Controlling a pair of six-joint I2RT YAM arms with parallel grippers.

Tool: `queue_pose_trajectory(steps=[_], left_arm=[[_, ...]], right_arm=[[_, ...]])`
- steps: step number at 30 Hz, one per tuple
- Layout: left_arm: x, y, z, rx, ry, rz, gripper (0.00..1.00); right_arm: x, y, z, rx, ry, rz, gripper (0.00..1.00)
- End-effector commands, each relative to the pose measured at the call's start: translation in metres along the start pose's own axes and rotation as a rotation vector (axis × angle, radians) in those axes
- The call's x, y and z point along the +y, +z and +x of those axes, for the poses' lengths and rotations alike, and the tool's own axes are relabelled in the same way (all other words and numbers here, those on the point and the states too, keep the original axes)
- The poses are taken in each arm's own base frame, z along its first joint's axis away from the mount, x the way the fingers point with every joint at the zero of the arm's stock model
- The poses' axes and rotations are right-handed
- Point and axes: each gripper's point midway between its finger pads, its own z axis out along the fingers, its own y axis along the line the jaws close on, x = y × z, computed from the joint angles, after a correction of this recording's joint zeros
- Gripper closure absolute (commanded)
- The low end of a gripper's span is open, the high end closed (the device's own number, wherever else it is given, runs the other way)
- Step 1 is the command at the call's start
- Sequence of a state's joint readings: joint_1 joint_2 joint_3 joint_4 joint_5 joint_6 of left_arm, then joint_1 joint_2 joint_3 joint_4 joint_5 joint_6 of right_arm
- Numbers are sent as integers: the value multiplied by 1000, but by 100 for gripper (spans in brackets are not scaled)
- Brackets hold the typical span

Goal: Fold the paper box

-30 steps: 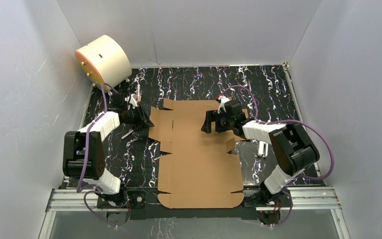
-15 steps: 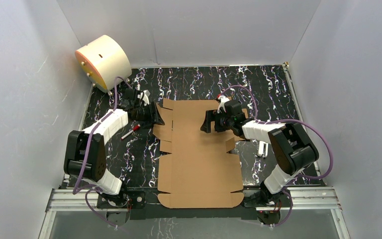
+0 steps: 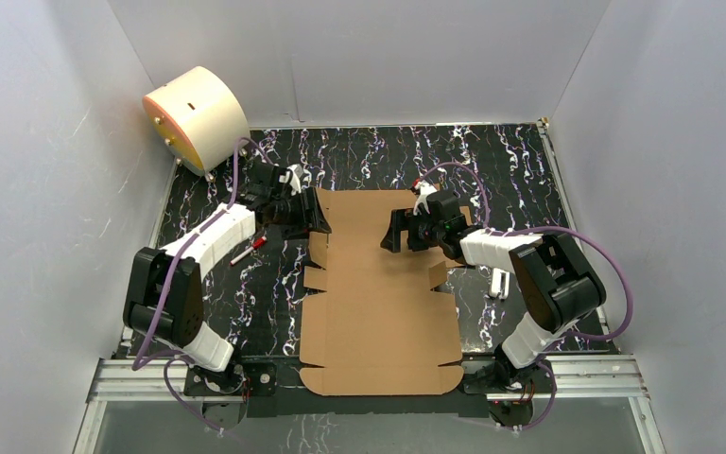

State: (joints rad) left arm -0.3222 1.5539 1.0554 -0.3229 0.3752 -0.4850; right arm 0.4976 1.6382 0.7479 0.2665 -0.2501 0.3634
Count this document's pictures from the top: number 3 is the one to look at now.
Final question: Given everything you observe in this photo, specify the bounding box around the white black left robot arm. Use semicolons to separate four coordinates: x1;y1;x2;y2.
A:
123;162;331;393

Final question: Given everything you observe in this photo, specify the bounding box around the cream cylindrical drum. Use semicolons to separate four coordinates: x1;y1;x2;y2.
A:
142;66;250;176

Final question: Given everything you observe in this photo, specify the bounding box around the aluminium table edge rail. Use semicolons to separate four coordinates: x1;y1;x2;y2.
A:
535;116;614;342

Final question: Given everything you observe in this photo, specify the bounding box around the brown cardboard box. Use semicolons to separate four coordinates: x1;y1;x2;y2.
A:
299;189;462;371

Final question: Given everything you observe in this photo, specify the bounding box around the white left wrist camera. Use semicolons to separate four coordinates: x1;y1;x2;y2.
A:
279;165;304;196

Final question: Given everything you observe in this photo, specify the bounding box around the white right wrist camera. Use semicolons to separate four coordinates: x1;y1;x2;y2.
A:
410;179;438;216

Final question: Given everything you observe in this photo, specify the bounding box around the white plastic block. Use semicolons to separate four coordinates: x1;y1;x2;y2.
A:
489;268;510;301

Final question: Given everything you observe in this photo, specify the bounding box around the red and white marker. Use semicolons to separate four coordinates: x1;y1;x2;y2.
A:
230;236;268;267

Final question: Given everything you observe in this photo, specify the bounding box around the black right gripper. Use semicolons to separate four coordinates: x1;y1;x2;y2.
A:
379;208;444;253

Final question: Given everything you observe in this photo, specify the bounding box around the aluminium front frame rail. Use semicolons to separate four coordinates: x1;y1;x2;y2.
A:
88;353;648;402

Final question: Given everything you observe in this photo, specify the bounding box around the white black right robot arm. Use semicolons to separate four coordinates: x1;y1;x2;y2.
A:
380;184;607;392

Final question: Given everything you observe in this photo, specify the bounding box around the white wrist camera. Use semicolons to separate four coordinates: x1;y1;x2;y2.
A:
410;179;438;216
279;165;304;196

